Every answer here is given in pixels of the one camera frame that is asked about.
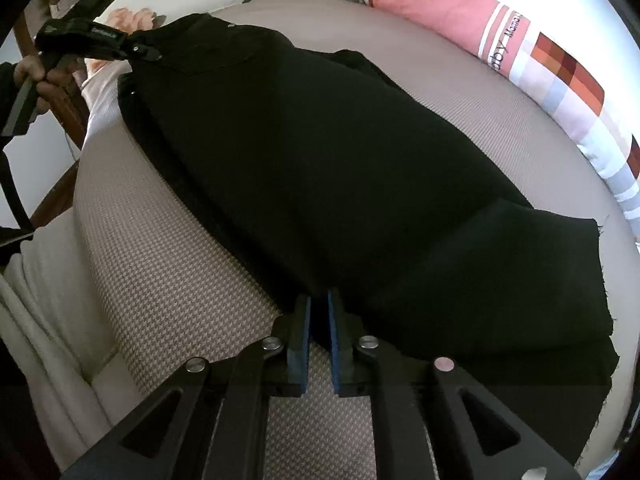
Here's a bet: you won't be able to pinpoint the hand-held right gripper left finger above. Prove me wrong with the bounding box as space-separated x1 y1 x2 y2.
60 294 312 480

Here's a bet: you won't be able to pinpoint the grey houndstooth mattress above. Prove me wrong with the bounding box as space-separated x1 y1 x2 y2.
74 0 637 480

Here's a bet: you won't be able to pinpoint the pink checkered pillow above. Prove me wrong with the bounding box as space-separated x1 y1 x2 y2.
320 0 640 241

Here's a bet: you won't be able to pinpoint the black pants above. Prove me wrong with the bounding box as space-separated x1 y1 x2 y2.
117 12 621 456

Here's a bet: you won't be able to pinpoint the white blanket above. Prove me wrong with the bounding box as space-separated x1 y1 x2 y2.
0 205 147 472

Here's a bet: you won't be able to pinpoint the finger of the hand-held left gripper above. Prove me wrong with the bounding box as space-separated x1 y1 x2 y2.
119 39 164 62

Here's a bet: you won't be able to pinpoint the black strap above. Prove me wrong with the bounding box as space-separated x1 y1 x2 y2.
0 147 36 248

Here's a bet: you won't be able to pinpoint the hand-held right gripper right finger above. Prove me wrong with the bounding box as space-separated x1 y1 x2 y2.
327 287 582 480

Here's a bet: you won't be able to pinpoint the person's left hand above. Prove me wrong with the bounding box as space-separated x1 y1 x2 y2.
12 54 87 117

